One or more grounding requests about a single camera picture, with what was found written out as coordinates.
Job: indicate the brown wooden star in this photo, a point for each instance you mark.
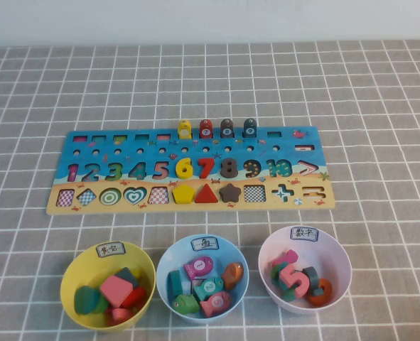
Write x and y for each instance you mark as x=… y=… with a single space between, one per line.
x=230 y=193

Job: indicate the yellow wooden pentagon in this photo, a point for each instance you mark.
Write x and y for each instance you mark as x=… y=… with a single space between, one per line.
x=184 y=194

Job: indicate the pink wooden fish five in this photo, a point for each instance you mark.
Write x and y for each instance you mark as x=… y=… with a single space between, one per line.
x=215 y=303

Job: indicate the magenta wooden number piece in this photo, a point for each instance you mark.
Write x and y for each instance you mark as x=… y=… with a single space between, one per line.
x=288 y=256

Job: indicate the dark green rounded shape piece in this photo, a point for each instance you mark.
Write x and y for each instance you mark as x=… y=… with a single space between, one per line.
x=85 y=300

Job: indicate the green wooden number piece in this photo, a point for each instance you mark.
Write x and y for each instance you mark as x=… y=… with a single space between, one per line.
x=275 y=275

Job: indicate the red wooden number seven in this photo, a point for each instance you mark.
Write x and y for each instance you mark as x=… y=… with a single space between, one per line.
x=207 y=167

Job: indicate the pink square wooden block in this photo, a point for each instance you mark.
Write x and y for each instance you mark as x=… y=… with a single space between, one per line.
x=115 y=289

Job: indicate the orange wooden fish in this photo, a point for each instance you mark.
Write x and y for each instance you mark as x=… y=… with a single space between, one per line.
x=232 y=275

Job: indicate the brown wooden number eight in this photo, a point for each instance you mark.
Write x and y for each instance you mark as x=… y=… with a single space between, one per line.
x=229 y=168

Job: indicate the teal wooden fish two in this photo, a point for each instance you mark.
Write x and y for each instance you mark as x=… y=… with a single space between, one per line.
x=209 y=287

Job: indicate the red wooden fish seven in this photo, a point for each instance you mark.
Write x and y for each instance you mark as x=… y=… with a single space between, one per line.
x=206 y=125

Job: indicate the yellow wooden number six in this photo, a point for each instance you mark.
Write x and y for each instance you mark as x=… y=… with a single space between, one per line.
x=181 y=172

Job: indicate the red wooden shape piece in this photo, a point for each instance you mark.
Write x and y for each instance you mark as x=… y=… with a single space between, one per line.
x=136 y=296

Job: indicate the green wooden fish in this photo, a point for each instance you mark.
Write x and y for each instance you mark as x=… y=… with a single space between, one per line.
x=184 y=303

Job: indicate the light blue labelled bowl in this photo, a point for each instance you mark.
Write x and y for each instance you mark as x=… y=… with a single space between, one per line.
x=181 y=255

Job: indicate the grey grid tablecloth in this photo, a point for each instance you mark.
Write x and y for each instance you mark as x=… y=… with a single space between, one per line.
x=373 y=142

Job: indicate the pink round wooden piece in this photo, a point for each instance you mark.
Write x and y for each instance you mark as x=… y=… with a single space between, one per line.
x=121 y=314

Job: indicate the brown wooden fish eight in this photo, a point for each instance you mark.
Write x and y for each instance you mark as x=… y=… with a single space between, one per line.
x=227 y=124

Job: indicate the yellow wooden fish six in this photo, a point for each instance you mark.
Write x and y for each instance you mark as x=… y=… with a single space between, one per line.
x=184 y=128

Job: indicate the dark grey number piece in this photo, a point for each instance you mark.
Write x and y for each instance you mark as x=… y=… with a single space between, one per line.
x=311 y=277

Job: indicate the teal wooden number piece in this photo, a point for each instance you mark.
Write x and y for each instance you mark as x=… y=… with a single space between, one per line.
x=287 y=294

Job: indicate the pink wooden fish one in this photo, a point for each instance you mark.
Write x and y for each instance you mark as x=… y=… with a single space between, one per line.
x=199 y=266

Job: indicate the light green shape piece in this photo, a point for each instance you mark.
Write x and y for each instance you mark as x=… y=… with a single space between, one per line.
x=102 y=304

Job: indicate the yellow labelled bowl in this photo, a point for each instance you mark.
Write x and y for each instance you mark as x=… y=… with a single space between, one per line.
x=89 y=266

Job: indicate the blue ocean puzzle board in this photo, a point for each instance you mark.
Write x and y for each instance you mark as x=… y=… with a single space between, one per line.
x=241 y=180

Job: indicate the pink wooden number five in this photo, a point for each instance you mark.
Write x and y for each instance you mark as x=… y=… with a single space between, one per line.
x=300 y=284

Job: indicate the grey-blue wooden shape block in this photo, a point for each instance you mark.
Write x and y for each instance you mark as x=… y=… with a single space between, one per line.
x=128 y=275

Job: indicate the pink labelled bowl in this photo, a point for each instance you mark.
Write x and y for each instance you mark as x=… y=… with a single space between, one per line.
x=330 y=255

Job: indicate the red wooden triangle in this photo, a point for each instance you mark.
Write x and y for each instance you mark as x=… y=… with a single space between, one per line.
x=206 y=196

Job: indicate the navy wooden fish nine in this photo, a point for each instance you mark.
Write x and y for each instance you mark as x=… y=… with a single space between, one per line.
x=250 y=124

